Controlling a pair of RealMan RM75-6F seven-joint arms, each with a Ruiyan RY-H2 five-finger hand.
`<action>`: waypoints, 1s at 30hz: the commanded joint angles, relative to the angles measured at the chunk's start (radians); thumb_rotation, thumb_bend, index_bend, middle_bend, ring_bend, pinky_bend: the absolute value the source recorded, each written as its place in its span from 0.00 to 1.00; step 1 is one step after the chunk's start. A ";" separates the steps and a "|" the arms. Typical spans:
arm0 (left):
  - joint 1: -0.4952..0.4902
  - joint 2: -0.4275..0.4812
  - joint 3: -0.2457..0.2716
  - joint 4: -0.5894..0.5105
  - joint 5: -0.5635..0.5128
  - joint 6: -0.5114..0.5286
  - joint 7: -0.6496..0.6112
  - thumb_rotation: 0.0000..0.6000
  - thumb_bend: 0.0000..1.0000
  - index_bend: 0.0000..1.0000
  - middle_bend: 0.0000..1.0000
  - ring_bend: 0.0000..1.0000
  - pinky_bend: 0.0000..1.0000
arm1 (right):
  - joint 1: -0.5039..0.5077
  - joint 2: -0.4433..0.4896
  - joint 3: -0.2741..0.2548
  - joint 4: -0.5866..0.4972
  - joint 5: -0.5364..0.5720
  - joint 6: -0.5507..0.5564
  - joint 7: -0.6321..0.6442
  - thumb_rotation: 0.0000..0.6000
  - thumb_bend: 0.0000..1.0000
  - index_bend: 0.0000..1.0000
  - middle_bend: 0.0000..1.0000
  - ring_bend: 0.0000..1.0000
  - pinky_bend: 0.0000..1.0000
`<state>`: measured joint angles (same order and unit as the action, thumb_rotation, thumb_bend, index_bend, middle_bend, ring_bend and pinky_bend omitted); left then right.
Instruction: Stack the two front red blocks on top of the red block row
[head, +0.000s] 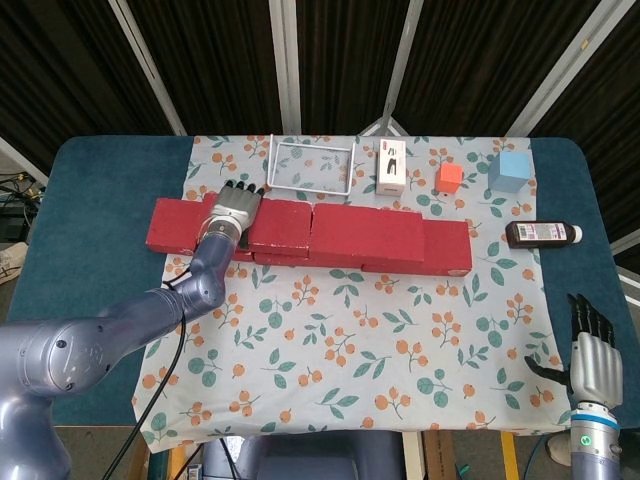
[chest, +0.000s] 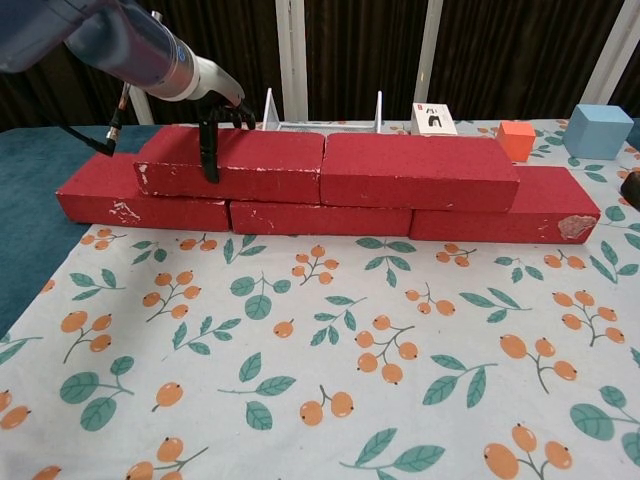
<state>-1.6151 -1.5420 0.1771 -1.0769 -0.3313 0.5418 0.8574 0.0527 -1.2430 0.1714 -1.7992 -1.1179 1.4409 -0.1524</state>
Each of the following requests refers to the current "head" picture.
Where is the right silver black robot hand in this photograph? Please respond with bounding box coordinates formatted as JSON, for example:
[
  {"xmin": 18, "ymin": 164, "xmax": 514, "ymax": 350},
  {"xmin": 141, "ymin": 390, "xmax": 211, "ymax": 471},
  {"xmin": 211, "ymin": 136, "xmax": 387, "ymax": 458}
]
[{"xmin": 524, "ymin": 293, "xmax": 624, "ymax": 401}]

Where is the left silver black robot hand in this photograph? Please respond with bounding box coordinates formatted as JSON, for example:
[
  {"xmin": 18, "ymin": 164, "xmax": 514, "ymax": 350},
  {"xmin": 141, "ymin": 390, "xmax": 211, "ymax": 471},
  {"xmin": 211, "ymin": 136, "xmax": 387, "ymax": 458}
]
[{"xmin": 207, "ymin": 179, "xmax": 265, "ymax": 249}]

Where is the red foam brick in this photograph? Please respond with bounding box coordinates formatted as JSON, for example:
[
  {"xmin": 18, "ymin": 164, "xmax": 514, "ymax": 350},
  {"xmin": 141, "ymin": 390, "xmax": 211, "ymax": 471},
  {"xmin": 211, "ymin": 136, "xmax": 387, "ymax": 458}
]
[
  {"xmin": 202, "ymin": 192, "xmax": 314, "ymax": 259},
  {"xmin": 308, "ymin": 202, "xmax": 426, "ymax": 266},
  {"xmin": 253, "ymin": 249, "xmax": 366, "ymax": 271}
]

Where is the red brick with white scratches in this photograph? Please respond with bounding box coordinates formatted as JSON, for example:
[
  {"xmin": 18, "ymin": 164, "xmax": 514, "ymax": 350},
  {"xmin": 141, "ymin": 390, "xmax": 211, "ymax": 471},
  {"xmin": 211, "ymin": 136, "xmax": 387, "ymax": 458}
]
[{"xmin": 146, "ymin": 198, "xmax": 254, "ymax": 261}]

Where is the brown bottle with white cap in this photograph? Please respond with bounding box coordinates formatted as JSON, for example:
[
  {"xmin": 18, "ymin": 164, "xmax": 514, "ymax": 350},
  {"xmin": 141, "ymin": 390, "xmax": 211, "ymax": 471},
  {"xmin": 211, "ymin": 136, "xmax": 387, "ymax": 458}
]
[{"xmin": 504, "ymin": 221, "xmax": 584, "ymax": 250}]

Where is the teal table mat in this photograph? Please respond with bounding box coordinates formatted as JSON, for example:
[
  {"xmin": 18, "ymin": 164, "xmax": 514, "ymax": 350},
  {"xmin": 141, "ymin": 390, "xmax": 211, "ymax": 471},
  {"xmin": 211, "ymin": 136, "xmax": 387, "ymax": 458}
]
[{"xmin": 7, "ymin": 135, "xmax": 634, "ymax": 427}]

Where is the small white product box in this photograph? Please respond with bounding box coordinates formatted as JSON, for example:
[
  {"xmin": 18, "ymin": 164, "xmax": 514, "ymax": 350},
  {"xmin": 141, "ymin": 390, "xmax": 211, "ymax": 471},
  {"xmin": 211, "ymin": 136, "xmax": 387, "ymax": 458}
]
[{"xmin": 375, "ymin": 139, "xmax": 407, "ymax": 197}]

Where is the floral fruit print tablecloth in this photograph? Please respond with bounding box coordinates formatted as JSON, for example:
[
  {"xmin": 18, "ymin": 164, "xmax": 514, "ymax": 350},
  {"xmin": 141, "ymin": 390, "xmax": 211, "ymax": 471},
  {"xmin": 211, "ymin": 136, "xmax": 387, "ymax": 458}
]
[{"xmin": 132, "ymin": 134, "xmax": 571, "ymax": 454}]

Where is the red brick with chipped corner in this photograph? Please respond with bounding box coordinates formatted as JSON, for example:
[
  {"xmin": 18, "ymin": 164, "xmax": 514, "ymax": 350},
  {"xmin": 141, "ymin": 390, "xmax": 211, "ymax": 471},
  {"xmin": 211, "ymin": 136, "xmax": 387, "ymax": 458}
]
[{"xmin": 362, "ymin": 219, "xmax": 472, "ymax": 277}]

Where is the light blue cube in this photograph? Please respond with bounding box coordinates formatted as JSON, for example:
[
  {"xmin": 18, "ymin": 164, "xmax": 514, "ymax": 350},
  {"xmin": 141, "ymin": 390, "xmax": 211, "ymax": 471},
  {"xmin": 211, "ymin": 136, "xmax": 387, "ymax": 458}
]
[{"xmin": 487, "ymin": 150, "xmax": 531, "ymax": 194}]

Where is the orange cube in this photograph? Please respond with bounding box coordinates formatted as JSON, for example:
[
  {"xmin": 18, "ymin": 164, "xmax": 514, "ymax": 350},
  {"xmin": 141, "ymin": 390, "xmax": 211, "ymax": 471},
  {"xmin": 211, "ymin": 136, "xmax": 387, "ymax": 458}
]
[{"xmin": 434, "ymin": 162, "xmax": 464, "ymax": 195}]

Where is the blue-grey robot torso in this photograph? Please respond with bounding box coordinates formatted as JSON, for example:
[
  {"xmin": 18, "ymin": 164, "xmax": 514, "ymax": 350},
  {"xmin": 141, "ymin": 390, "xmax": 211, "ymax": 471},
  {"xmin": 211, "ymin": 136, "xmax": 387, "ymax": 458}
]
[{"xmin": 202, "ymin": 432, "xmax": 406, "ymax": 480}]

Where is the white wire mesh rack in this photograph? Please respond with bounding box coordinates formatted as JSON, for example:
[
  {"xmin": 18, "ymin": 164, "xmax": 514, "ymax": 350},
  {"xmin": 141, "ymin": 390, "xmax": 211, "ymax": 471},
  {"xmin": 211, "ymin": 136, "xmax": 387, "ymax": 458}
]
[{"xmin": 267, "ymin": 133, "xmax": 357, "ymax": 197}]

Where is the white partition frame post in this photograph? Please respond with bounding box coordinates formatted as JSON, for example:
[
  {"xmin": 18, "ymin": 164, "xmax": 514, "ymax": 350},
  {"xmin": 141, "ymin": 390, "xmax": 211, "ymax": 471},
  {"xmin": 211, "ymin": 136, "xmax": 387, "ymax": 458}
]
[
  {"xmin": 504, "ymin": 0, "xmax": 601, "ymax": 139},
  {"xmin": 382, "ymin": 0, "xmax": 426, "ymax": 124},
  {"xmin": 268, "ymin": 0, "xmax": 303, "ymax": 136},
  {"xmin": 108, "ymin": 0, "xmax": 187, "ymax": 136}
]

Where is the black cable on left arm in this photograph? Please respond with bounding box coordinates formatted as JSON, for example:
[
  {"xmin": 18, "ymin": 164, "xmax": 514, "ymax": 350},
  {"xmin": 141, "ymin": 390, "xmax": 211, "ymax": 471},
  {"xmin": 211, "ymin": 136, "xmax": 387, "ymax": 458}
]
[{"xmin": 102, "ymin": 272, "xmax": 196, "ymax": 480}]

